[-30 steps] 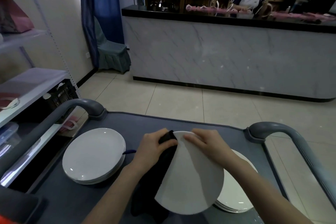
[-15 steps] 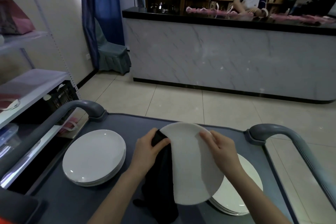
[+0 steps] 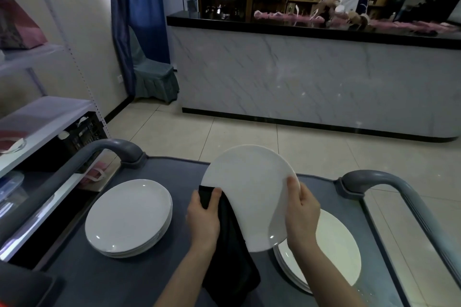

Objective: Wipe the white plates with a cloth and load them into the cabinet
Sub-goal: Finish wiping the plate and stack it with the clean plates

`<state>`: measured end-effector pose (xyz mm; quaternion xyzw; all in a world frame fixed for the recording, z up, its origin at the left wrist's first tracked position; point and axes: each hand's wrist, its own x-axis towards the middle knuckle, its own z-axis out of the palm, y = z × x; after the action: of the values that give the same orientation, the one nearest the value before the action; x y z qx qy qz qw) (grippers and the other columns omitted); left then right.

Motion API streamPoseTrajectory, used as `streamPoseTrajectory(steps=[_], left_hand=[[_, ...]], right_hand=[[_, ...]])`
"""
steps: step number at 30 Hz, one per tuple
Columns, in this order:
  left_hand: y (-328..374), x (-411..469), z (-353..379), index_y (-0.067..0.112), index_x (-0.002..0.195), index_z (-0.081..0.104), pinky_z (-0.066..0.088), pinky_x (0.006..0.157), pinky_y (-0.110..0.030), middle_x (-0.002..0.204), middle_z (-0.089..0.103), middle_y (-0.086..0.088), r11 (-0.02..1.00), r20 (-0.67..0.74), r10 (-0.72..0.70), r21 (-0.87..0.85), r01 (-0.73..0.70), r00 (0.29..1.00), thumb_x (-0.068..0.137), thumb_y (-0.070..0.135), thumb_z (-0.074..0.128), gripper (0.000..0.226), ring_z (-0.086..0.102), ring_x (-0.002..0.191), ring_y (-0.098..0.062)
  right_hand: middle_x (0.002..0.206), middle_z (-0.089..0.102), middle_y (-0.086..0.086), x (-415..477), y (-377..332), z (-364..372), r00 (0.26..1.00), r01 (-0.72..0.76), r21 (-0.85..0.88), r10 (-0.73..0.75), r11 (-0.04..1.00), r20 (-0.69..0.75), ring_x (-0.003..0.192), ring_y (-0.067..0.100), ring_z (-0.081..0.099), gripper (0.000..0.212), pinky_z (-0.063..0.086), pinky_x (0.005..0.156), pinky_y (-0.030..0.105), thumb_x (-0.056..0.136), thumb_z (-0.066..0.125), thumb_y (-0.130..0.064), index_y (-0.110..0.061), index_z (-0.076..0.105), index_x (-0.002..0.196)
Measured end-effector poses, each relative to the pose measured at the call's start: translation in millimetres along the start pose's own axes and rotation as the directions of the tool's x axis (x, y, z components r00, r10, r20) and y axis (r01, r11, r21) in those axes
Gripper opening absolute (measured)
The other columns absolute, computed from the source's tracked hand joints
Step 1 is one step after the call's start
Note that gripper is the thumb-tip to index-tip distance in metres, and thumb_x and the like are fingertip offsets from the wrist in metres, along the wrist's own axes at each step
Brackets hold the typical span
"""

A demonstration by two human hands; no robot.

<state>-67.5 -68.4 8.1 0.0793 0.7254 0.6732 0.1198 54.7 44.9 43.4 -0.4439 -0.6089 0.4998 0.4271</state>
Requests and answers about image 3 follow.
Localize person's left hand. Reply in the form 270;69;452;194
185;188;223;253

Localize person's right hand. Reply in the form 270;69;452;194
284;175;321;252

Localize stack of white plates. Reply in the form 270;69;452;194
272;208;362;295

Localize dark blue cleaning cloth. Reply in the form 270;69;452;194
198;185;262;306

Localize white round plate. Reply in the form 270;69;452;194
85;179;173;259
201;144;300;253

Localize person's left forearm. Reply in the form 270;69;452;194
155;245;217;307

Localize person's right forearm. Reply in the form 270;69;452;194
291;238;368;307

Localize grey service cart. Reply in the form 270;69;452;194
0;139;461;307

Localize marble bar counter black top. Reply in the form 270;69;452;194
166;11;461;144

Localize black plastic crate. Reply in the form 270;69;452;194
59;111;109;173

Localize chair with grey-green cover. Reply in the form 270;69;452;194
128;28;180;104

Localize white metal shelf rack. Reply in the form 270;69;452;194
0;0;110;264

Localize clear container blue lid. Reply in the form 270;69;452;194
0;170;25;207

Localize row of pink bags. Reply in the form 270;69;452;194
254;9;461;34

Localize blue curtain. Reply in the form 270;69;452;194
109;0;170;101

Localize black pegged stand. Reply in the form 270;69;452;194
410;0;461;25

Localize pink bag white handles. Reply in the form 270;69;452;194
81;163;109;183

